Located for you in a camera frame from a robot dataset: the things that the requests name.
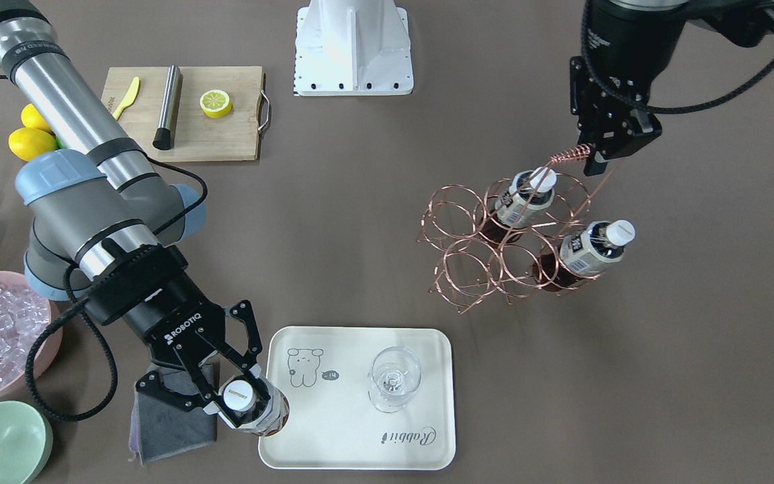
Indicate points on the cream rectangular tray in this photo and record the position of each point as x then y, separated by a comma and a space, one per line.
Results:
325, 372

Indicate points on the half lemon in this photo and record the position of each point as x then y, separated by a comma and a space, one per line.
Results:
216, 103

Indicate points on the grey folded cloth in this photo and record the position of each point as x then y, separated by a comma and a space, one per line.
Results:
159, 431

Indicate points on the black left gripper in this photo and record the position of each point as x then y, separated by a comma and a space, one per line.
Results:
619, 40

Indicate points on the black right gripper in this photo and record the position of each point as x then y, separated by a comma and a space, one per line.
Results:
173, 316

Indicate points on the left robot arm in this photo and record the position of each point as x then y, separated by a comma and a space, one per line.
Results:
625, 46

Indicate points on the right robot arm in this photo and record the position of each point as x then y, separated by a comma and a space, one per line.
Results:
104, 237

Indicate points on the tea bottle in basket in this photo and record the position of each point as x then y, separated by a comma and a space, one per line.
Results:
529, 193
583, 255

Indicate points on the tea bottle taken to tray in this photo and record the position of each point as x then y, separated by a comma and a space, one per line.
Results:
249, 412

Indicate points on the tea bottle front in basket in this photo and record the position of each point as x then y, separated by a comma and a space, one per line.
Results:
583, 255

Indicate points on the green bowl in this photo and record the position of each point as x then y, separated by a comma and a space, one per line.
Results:
25, 442

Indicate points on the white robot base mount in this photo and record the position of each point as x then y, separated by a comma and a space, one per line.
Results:
352, 48

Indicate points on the yellow plastic knife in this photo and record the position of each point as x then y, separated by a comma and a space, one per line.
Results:
128, 99

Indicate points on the yellow lemon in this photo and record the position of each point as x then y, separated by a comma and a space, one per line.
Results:
32, 118
28, 143

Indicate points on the steel muddler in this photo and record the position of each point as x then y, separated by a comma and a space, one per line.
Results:
164, 138

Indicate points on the wooden cutting board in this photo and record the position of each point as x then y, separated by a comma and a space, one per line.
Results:
198, 138

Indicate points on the copper wire bottle basket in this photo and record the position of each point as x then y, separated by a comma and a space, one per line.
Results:
523, 234

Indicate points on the tea bottle rear in basket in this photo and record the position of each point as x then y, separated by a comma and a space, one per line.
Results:
529, 193

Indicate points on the clear wine glass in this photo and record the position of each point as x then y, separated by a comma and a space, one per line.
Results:
395, 376

